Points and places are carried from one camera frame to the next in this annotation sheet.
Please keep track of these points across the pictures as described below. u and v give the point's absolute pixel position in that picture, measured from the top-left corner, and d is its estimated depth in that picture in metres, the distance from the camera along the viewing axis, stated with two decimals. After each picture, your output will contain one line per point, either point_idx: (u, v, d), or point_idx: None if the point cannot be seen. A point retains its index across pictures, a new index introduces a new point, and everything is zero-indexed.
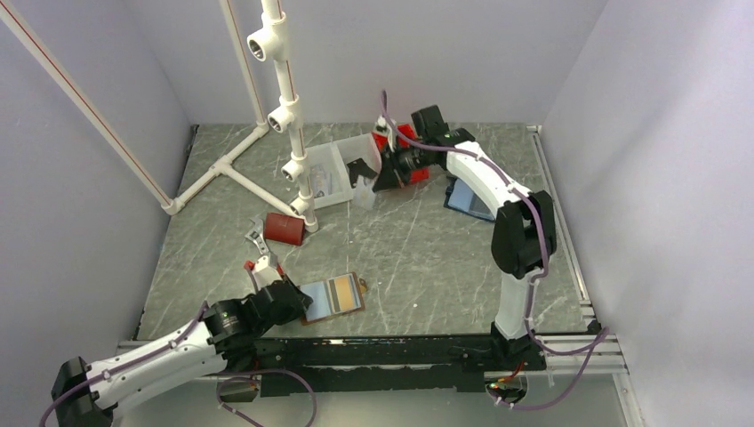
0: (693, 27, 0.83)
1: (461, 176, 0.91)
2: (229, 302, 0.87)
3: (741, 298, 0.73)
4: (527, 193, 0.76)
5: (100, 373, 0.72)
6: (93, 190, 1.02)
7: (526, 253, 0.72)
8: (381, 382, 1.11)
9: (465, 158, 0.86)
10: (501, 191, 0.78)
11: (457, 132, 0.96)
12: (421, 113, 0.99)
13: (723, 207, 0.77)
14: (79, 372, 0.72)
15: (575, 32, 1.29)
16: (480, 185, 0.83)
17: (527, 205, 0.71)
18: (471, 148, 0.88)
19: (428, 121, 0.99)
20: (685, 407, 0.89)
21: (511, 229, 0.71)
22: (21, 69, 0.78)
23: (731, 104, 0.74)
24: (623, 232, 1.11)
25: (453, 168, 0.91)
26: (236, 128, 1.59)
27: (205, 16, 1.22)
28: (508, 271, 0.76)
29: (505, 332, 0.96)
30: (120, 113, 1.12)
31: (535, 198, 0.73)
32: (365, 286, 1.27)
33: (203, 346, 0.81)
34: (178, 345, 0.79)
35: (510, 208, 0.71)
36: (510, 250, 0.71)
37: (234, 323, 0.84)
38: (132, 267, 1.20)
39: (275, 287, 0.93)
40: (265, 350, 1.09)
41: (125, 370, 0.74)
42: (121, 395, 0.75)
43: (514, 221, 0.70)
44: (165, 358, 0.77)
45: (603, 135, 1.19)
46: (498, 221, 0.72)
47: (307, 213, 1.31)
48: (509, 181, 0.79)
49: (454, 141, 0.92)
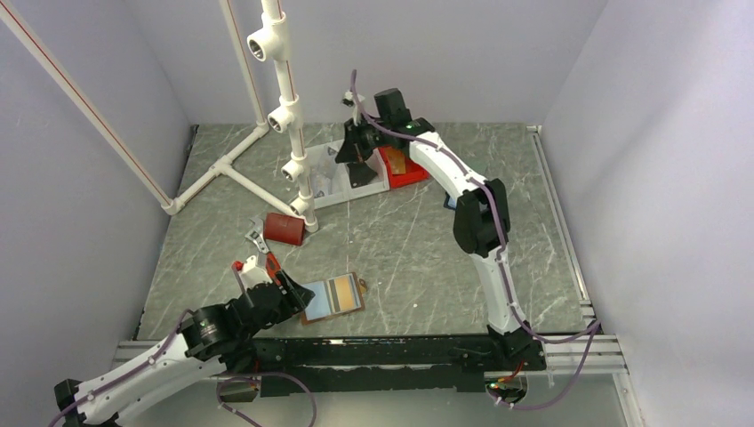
0: (693, 28, 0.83)
1: (422, 164, 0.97)
2: (212, 309, 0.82)
3: (740, 298, 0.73)
4: (483, 181, 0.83)
5: (84, 396, 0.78)
6: (93, 190, 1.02)
7: (485, 234, 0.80)
8: (381, 382, 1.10)
9: (427, 149, 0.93)
10: (460, 181, 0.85)
11: (418, 123, 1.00)
12: (387, 96, 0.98)
13: (722, 208, 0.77)
14: (68, 394, 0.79)
15: (576, 32, 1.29)
16: (439, 173, 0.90)
17: (485, 192, 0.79)
18: (433, 137, 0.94)
19: (391, 107, 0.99)
20: (685, 407, 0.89)
21: (471, 215, 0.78)
22: (21, 69, 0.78)
23: (731, 104, 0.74)
24: (623, 232, 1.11)
25: (414, 157, 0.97)
26: (236, 128, 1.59)
27: (205, 16, 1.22)
28: (468, 251, 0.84)
29: (499, 327, 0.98)
30: (120, 113, 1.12)
31: (490, 184, 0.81)
32: (365, 286, 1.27)
33: (180, 359, 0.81)
34: (156, 361, 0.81)
35: (469, 197, 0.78)
36: (470, 233, 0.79)
37: (215, 330, 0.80)
38: (132, 267, 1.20)
39: (258, 290, 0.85)
40: (264, 350, 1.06)
41: (108, 390, 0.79)
42: (112, 410, 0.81)
43: (473, 209, 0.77)
44: (146, 374, 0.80)
45: (603, 135, 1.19)
46: (458, 209, 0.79)
47: (307, 213, 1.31)
48: (466, 170, 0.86)
49: (416, 132, 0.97)
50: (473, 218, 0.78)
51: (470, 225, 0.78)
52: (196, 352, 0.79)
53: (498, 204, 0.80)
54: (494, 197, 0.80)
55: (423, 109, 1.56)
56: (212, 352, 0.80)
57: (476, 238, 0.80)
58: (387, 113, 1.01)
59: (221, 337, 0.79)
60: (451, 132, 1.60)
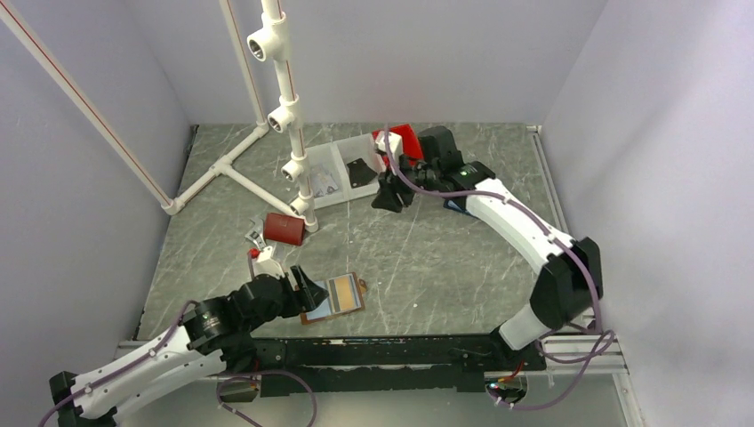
0: (693, 28, 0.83)
1: (484, 218, 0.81)
2: (213, 302, 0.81)
3: (741, 300, 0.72)
4: (569, 242, 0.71)
5: (83, 388, 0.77)
6: (94, 189, 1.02)
7: (571, 304, 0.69)
8: (381, 382, 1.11)
9: (490, 200, 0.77)
10: (540, 241, 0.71)
11: (474, 168, 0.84)
12: (436, 137, 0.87)
13: (724, 207, 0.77)
14: (65, 387, 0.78)
15: (576, 31, 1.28)
16: (510, 234, 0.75)
17: (573, 259, 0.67)
18: (494, 187, 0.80)
19: (441, 149, 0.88)
20: (685, 408, 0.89)
21: (562, 286, 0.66)
22: (22, 70, 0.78)
23: (732, 104, 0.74)
24: (624, 233, 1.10)
25: (476, 210, 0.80)
26: (236, 128, 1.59)
27: (205, 16, 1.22)
28: (548, 322, 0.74)
29: (510, 343, 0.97)
30: (120, 112, 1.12)
31: (579, 246, 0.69)
32: (364, 286, 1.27)
33: (181, 352, 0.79)
34: (156, 353, 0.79)
35: (558, 263, 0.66)
36: (557, 305, 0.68)
37: (217, 323, 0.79)
38: (132, 266, 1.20)
39: (256, 282, 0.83)
40: (264, 350, 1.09)
41: (107, 382, 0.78)
42: (110, 403, 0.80)
43: (565, 278, 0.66)
44: (144, 367, 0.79)
45: (603, 134, 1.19)
46: (543, 276, 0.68)
47: (307, 213, 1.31)
48: (546, 227, 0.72)
49: (472, 180, 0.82)
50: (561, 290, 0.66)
51: (558, 297, 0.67)
52: (198, 344, 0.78)
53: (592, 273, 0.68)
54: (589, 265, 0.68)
55: (423, 109, 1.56)
56: (215, 346, 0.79)
57: (562, 311, 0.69)
58: (436, 156, 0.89)
59: (224, 330, 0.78)
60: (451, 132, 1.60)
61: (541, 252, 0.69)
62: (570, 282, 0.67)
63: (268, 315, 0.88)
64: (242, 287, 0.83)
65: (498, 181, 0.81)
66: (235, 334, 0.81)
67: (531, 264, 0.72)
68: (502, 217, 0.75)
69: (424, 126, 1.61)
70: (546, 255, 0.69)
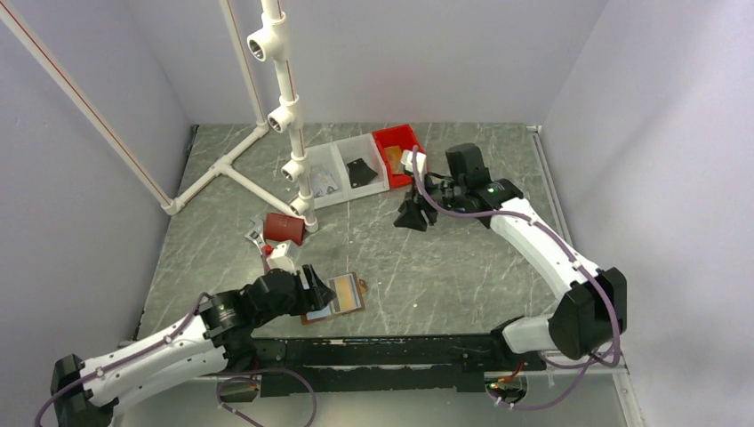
0: (693, 28, 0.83)
1: (508, 237, 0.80)
2: (228, 294, 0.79)
3: (742, 300, 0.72)
4: (595, 271, 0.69)
5: (93, 371, 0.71)
6: (94, 190, 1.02)
7: (592, 335, 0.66)
8: (381, 382, 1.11)
9: (516, 220, 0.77)
10: (564, 267, 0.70)
11: (501, 185, 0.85)
12: (463, 154, 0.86)
13: (723, 208, 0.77)
14: (74, 370, 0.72)
15: (576, 31, 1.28)
16: (533, 255, 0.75)
17: (597, 288, 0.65)
18: (520, 207, 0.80)
19: (469, 166, 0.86)
20: (685, 407, 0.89)
21: (583, 314, 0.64)
22: (22, 70, 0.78)
23: (732, 104, 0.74)
24: (624, 234, 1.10)
25: (501, 230, 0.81)
26: (236, 128, 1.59)
27: (205, 16, 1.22)
28: (565, 352, 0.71)
29: (512, 346, 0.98)
30: (120, 112, 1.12)
31: (605, 277, 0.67)
32: (364, 286, 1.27)
33: (197, 342, 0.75)
34: (173, 340, 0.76)
35: (581, 291, 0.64)
36: (578, 336, 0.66)
37: (232, 314, 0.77)
38: (132, 267, 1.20)
39: (272, 276, 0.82)
40: (264, 350, 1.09)
41: (119, 367, 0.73)
42: (119, 390, 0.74)
43: (587, 306, 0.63)
44: (159, 354, 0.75)
45: (603, 134, 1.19)
46: (564, 302, 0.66)
47: (307, 213, 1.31)
48: (572, 253, 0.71)
49: (500, 197, 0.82)
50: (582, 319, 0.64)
51: (580, 326, 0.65)
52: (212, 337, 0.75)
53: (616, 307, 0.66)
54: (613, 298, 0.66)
55: (423, 109, 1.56)
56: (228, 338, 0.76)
57: (581, 342, 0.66)
58: (462, 172, 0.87)
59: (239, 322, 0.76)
60: (451, 132, 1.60)
61: (564, 278, 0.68)
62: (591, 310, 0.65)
63: (279, 309, 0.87)
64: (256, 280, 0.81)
65: (525, 201, 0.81)
66: (248, 326, 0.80)
67: (552, 288, 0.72)
68: (526, 237, 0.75)
69: (424, 126, 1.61)
70: (569, 283, 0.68)
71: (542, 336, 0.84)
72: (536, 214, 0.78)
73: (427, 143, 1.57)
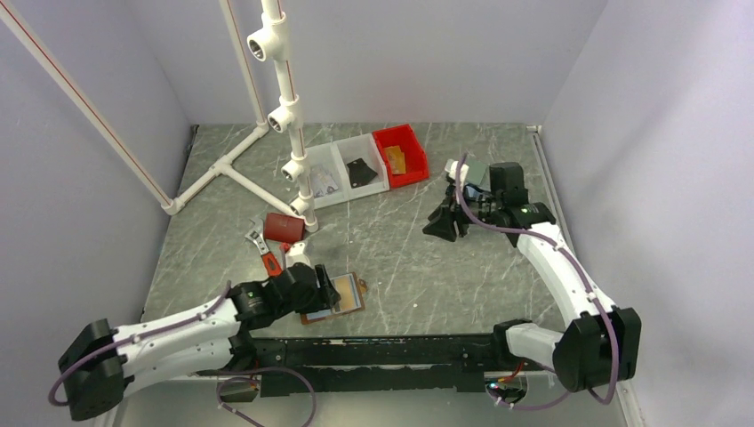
0: (693, 28, 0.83)
1: (533, 260, 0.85)
2: (252, 284, 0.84)
3: (741, 300, 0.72)
4: (610, 307, 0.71)
5: (129, 337, 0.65)
6: (94, 189, 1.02)
7: (592, 367, 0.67)
8: (381, 382, 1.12)
9: (541, 243, 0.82)
10: (578, 296, 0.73)
11: (536, 208, 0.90)
12: (506, 170, 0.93)
13: (723, 207, 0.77)
14: (106, 334, 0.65)
15: (576, 31, 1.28)
16: (554, 281, 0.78)
17: (607, 324, 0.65)
18: (550, 232, 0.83)
19: (508, 183, 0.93)
20: (685, 408, 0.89)
21: (588, 345, 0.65)
22: (22, 69, 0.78)
23: (732, 104, 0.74)
24: (624, 234, 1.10)
25: (527, 250, 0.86)
26: (236, 128, 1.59)
27: (205, 15, 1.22)
28: (563, 379, 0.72)
29: (511, 347, 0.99)
30: (119, 112, 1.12)
31: (618, 315, 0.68)
32: (365, 286, 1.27)
33: (229, 323, 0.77)
34: (207, 318, 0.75)
35: (588, 322, 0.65)
36: (576, 365, 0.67)
37: (257, 302, 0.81)
38: (132, 266, 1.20)
39: (297, 269, 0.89)
40: (264, 350, 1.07)
41: (153, 337, 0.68)
42: (145, 363, 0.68)
43: (591, 338, 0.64)
44: (195, 328, 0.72)
45: (602, 134, 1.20)
46: (569, 330, 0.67)
47: (307, 213, 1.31)
48: (590, 286, 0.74)
49: (530, 219, 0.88)
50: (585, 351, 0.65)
51: (581, 356, 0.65)
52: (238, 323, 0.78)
53: (623, 348, 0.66)
54: (621, 337, 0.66)
55: (423, 109, 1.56)
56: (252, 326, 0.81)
57: (581, 372, 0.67)
58: (501, 189, 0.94)
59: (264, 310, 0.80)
60: (451, 132, 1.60)
61: (576, 308, 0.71)
62: (597, 343, 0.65)
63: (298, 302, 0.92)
64: (282, 272, 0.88)
65: (556, 226, 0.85)
66: (270, 314, 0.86)
67: (566, 315, 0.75)
68: (549, 261, 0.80)
69: (424, 126, 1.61)
70: (580, 311, 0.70)
71: (542, 353, 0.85)
72: (565, 241, 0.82)
73: (428, 143, 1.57)
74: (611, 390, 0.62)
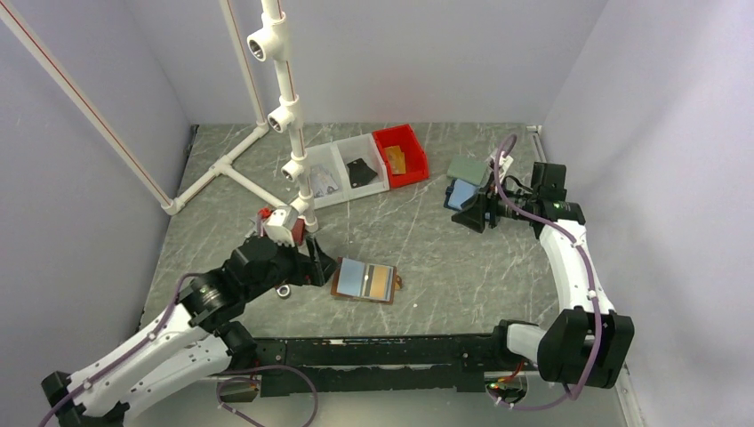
0: (693, 27, 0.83)
1: (547, 251, 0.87)
2: (210, 273, 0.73)
3: (741, 299, 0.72)
4: (607, 310, 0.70)
5: (80, 386, 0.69)
6: (94, 190, 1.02)
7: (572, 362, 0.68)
8: (381, 381, 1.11)
9: (562, 237, 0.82)
10: (578, 292, 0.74)
11: (570, 206, 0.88)
12: (547, 165, 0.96)
13: (724, 206, 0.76)
14: (60, 387, 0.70)
15: (576, 31, 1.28)
16: (562, 275, 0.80)
17: (597, 324, 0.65)
18: (575, 229, 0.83)
19: (546, 178, 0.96)
20: (685, 407, 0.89)
21: (571, 339, 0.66)
22: (22, 71, 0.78)
23: (732, 103, 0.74)
24: (624, 235, 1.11)
25: (544, 240, 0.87)
26: (236, 128, 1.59)
27: (205, 16, 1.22)
28: (544, 369, 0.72)
29: (509, 342, 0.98)
30: (119, 111, 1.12)
31: (612, 320, 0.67)
32: (400, 283, 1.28)
33: (186, 331, 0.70)
34: (157, 336, 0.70)
35: (579, 318, 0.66)
36: (557, 357, 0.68)
37: (219, 294, 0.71)
38: (132, 267, 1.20)
39: (250, 243, 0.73)
40: (264, 350, 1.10)
41: (107, 376, 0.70)
42: (117, 394, 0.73)
43: (577, 331, 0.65)
44: (146, 354, 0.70)
45: (603, 134, 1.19)
46: (560, 319, 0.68)
47: (308, 213, 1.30)
48: (596, 286, 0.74)
49: (560, 215, 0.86)
50: (567, 344, 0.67)
51: (564, 348, 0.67)
52: (200, 320, 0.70)
53: (605, 355, 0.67)
54: (607, 343, 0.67)
55: (423, 109, 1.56)
56: (217, 319, 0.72)
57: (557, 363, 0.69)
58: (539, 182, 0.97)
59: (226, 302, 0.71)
60: (451, 132, 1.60)
61: (572, 300, 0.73)
62: (582, 338, 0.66)
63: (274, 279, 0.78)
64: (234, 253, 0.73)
65: (583, 227, 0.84)
66: (238, 303, 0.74)
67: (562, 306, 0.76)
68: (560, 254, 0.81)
69: (424, 125, 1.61)
70: (573, 305, 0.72)
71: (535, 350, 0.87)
72: (585, 242, 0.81)
73: (428, 143, 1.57)
74: (579, 388, 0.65)
